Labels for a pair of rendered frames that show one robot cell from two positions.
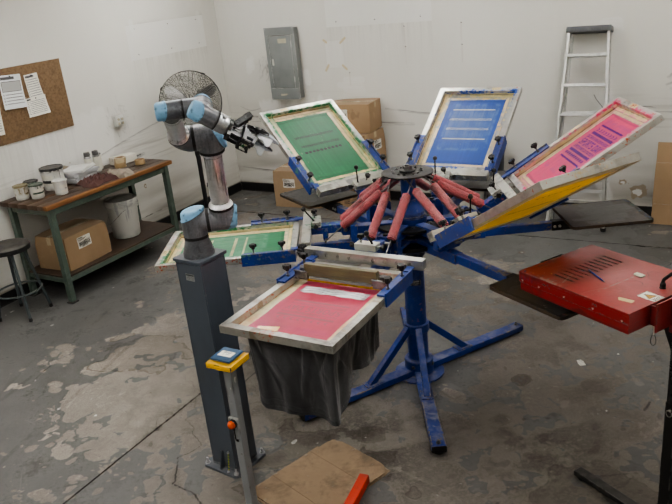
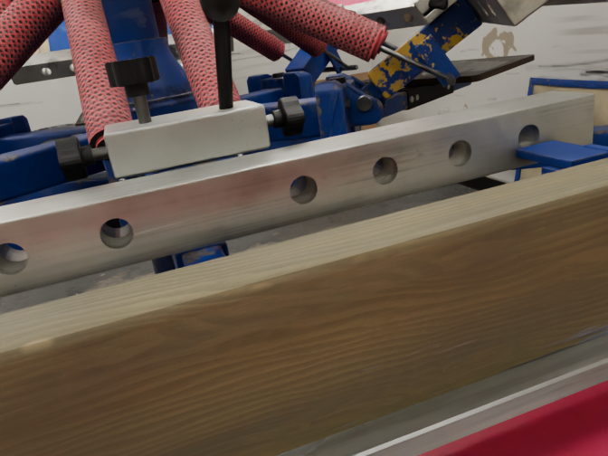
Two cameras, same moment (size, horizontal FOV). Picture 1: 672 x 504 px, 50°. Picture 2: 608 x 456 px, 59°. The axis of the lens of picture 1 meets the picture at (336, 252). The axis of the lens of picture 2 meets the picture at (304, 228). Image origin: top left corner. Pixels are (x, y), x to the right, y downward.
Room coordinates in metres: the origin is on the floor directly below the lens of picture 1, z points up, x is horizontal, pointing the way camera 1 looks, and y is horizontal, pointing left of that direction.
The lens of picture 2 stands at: (3.14, 0.11, 1.13)
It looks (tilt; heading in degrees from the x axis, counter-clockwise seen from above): 20 degrees down; 313
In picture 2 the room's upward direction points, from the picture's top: 9 degrees counter-clockwise
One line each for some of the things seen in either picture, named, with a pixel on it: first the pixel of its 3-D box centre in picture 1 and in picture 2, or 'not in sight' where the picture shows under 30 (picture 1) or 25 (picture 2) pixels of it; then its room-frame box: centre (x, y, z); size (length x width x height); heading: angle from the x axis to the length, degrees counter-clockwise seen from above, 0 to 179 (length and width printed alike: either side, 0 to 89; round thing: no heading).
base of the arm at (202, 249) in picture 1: (197, 244); not in sight; (3.25, 0.65, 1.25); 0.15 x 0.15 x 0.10
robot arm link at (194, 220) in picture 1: (195, 221); not in sight; (3.25, 0.65, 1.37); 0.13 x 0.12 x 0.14; 98
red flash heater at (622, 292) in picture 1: (611, 286); not in sight; (2.72, -1.13, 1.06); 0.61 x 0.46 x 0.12; 29
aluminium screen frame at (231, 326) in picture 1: (320, 301); not in sight; (3.07, 0.10, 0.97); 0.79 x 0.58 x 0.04; 149
